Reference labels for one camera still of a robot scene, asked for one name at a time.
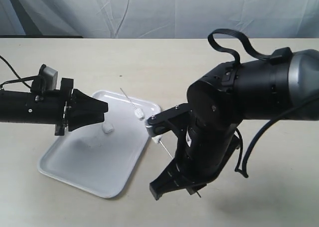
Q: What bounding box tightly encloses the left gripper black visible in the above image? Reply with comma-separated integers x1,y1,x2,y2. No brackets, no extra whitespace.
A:
54,78,109,136

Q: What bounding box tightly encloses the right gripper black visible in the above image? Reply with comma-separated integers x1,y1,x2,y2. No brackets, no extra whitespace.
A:
150,113,239,200

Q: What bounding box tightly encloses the white foam piece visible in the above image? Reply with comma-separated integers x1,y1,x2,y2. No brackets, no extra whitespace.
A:
102,122,114,134
152,135,162,144
134,108,145,121

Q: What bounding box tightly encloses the thin metal skewer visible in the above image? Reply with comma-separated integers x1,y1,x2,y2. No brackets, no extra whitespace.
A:
119,87,201,198

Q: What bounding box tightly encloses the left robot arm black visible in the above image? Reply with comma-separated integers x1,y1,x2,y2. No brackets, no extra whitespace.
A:
0,78,109,136

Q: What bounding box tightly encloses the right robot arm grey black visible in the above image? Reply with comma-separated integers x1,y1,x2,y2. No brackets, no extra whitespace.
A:
146,48,319,200

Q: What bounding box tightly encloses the white rectangular plastic tray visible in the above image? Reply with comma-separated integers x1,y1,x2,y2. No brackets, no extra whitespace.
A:
37,90,161,199

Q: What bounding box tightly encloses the wrinkled white backdrop cloth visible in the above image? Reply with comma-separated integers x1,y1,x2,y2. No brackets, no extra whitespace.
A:
0,0,319,38

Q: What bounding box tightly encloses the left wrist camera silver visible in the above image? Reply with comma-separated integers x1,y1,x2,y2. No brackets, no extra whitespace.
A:
30,64,58,93

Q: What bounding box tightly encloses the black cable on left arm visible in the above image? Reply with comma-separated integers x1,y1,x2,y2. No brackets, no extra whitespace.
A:
0,54,38,90

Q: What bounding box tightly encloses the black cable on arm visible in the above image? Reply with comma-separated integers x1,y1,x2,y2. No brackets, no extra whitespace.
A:
207,28,292,63
0,54,38,90

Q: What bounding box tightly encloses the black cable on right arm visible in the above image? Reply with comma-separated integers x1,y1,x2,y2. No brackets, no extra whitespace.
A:
207,28,292,63

